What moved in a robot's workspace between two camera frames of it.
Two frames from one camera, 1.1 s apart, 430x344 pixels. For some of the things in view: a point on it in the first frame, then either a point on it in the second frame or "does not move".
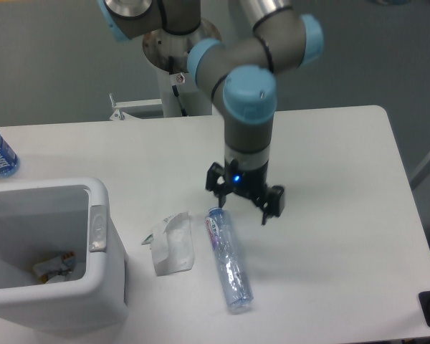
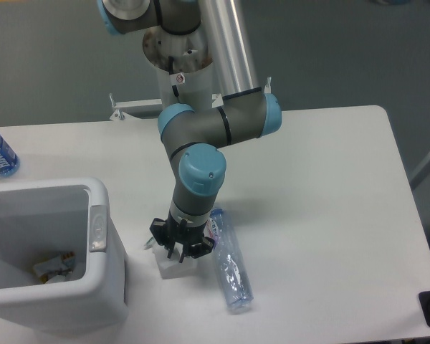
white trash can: x=54 y=264 does not move
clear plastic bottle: x=232 y=264 does not move
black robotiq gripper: x=249 y=183 -> x=165 y=230
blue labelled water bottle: x=0 y=158 does not move
